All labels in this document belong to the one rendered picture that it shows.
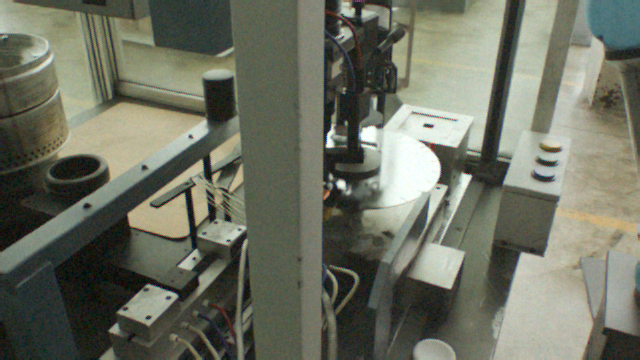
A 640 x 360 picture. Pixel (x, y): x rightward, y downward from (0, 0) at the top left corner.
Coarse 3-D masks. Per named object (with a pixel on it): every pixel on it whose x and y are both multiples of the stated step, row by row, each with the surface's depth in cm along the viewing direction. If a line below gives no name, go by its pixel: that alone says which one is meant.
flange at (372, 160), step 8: (368, 152) 112; (376, 152) 112; (368, 160) 109; (376, 160) 109; (336, 168) 106; (344, 168) 106; (352, 168) 106; (360, 168) 106; (368, 168) 106; (376, 168) 107
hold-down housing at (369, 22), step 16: (352, 0) 88; (352, 16) 87; (368, 16) 87; (368, 32) 88; (352, 48) 89; (368, 48) 90; (352, 64) 91; (352, 96) 93; (368, 96) 95; (352, 112) 95; (368, 112) 97
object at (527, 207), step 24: (528, 144) 129; (528, 168) 120; (552, 168) 120; (504, 192) 115; (528, 192) 113; (552, 192) 111; (504, 216) 118; (528, 216) 115; (552, 216) 113; (504, 240) 121; (528, 240) 118
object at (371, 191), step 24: (336, 144) 117; (384, 144) 117; (408, 144) 117; (384, 168) 108; (408, 168) 109; (432, 168) 109; (336, 192) 101; (360, 192) 101; (384, 192) 101; (408, 192) 101
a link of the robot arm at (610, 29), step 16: (592, 0) 79; (608, 0) 77; (624, 0) 76; (592, 16) 79; (608, 16) 78; (624, 16) 76; (592, 32) 80; (608, 32) 78; (624, 32) 77; (608, 48) 82; (624, 48) 78; (624, 64) 80; (624, 80) 83; (624, 96) 84
